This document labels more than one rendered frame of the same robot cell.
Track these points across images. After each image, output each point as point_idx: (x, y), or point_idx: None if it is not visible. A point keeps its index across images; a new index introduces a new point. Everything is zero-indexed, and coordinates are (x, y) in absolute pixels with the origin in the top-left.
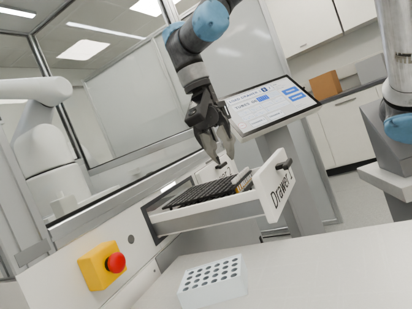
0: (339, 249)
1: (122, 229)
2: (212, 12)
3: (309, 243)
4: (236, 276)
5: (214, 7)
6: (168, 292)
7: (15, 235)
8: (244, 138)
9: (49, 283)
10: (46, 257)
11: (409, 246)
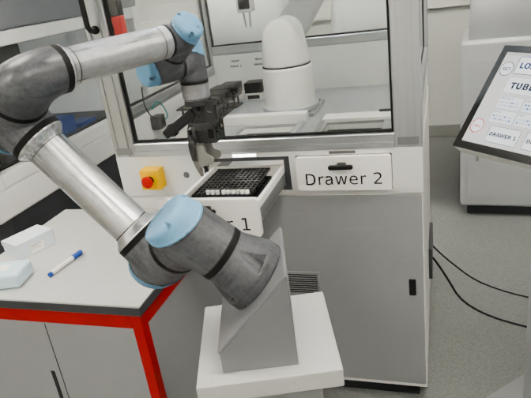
0: None
1: (181, 166)
2: (138, 71)
3: None
4: None
5: (141, 66)
6: None
7: (118, 140)
8: (458, 148)
9: (129, 169)
10: (131, 156)
11: (114, 294)
